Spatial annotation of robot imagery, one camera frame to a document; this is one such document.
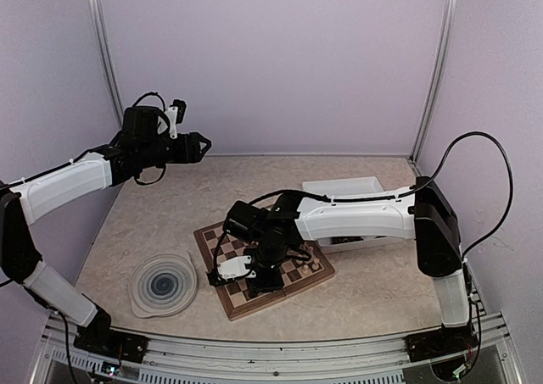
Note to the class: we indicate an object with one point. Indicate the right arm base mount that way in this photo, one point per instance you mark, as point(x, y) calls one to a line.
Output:
point(450, 351)

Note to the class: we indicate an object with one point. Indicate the wooden chess board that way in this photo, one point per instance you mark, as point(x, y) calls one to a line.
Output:
point(234, 297)

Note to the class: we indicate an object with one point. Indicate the front aluminium rail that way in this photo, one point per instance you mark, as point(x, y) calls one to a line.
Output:
point(381, 359)

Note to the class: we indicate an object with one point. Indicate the white chess pieces row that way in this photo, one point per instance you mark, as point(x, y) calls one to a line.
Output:
point(310, 267)

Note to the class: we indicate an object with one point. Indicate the right aluminium frame post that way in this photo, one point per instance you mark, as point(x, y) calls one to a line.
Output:
point(438, 70)

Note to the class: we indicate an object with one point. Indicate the left aluminium frame post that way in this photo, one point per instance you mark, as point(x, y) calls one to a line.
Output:
point(100, 32)

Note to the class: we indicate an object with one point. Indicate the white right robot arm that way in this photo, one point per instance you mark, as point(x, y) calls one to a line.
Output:
point(419, 212)

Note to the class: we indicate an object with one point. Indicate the white plastic tray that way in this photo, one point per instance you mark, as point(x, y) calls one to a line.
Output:
point(350, 186)

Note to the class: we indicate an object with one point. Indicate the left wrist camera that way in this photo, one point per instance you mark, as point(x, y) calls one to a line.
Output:
point(174, 117)

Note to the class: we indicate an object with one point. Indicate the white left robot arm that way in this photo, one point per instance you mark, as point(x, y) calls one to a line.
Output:
point(26, 201)

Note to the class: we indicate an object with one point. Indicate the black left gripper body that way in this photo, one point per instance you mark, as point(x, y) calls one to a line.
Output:
point(153, 153)

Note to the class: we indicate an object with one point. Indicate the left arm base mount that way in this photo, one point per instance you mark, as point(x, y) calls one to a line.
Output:
point(98, 337)

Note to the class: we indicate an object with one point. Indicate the aluminium frame post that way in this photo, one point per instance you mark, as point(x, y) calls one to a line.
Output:
point(438, 70)
point(100, 32)

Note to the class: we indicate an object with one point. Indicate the collapsible silicone bowl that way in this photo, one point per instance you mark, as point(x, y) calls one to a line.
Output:
point(162, 285)

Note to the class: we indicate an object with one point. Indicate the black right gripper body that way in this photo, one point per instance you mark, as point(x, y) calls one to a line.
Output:
point(270, 256)

